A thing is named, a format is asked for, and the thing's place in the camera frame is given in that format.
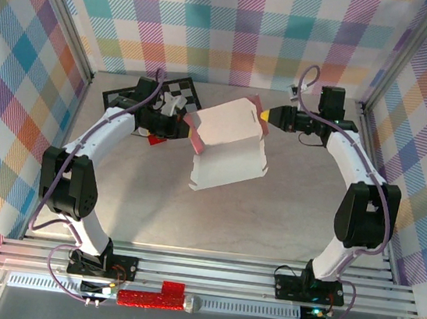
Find red toy block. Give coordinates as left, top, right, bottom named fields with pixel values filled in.
left=147, top=133, right=166, bottom=148

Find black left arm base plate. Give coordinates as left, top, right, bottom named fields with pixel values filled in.
left=66, top=248, right=140, bottom=283

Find black and white checkerboard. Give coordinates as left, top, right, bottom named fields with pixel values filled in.
left=99, top=66, right=206, bottom=127

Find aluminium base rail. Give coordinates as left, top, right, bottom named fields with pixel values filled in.
left=0, top=204, right=427, bottom=319

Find perforated metal cable tray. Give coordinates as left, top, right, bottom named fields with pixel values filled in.
left=5, top=270, right=304, bottom=319

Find red clamp on rail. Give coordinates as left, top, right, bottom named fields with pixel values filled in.
left=116, top=274, right=187, bottom=314

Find silver round knob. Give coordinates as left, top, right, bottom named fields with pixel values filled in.
left=182, top=292, right=203, bottom=316

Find aluminium table edge rail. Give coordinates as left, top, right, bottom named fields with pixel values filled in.
left=336, top=101, right=422, bottom=279
left=21, top=69, right=94, bottom=246

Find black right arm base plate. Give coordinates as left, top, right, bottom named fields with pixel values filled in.
left=272, top=267, right=348, bottom=308

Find aluminium frame post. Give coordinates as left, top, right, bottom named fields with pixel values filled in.
left=12, top=0, right=105, bottom=86
left=357, top=0, right=427, bottom=122

